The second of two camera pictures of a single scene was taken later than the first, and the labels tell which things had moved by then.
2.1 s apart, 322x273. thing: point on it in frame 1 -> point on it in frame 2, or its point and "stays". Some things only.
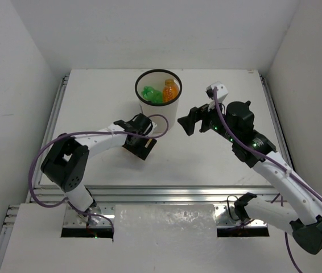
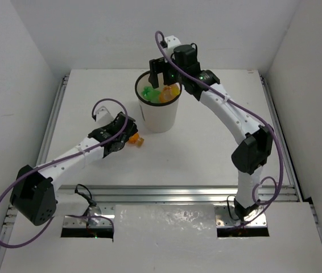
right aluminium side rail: (276, 123) stays
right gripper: (195, 114) -> (157, 66)
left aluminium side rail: (50, 131) stays
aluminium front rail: (182, 194) stays
